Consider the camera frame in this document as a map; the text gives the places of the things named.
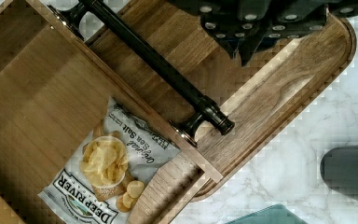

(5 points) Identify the teal container with wooden lid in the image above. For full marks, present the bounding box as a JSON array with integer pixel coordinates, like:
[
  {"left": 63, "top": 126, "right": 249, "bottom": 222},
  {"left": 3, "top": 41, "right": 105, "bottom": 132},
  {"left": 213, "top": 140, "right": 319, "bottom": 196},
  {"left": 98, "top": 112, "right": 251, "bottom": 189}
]
[{"left": 226, "top": 204, "right": 308, "bottom": 224}]

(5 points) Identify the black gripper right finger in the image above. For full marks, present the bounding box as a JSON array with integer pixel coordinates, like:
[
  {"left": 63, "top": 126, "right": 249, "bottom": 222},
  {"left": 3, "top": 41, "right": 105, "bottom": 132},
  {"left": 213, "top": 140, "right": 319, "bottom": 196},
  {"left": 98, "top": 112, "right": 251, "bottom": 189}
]
[{"left": 239, "top": 0, "right": 327, "bottom": 66}]

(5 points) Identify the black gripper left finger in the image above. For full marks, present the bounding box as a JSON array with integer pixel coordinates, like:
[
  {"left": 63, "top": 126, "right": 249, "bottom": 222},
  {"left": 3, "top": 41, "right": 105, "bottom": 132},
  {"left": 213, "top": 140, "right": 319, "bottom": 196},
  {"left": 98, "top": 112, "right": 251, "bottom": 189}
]
[{"left": 200, "top": 12, "right": 269, "bottom": 60}]

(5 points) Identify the dark grey metal cup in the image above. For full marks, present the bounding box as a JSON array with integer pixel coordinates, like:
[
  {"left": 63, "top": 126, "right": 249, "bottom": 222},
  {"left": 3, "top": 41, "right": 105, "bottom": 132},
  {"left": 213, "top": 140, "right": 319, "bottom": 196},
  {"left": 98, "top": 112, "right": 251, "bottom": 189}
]
[{"left": 320, "top": 146, "right": 358, "bottom": 201}]

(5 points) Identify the wooden serving tray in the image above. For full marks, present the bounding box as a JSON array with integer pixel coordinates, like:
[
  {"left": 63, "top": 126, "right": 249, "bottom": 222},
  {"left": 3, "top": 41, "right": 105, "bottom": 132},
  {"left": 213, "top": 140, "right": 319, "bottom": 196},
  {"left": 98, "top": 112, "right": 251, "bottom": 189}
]
[{"left": 85, "top": 0, "right": 357, "bottom": 203}]

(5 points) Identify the wooden drawer with black handle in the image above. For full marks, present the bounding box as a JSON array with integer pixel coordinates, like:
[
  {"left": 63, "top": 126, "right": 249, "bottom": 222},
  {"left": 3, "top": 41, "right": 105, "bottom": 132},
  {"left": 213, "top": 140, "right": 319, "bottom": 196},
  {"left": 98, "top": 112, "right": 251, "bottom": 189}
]
[{"left": 0, "top": 0, "right": 223, "bottom": 224}]

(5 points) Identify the Deep River chips bag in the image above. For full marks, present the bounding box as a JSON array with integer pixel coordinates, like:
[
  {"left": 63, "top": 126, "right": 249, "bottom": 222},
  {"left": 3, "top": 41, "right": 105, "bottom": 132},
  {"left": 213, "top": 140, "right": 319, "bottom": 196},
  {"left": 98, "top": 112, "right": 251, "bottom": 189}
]
[{"left": 39, "top": 99, "right": 180, "bottom": 224}]

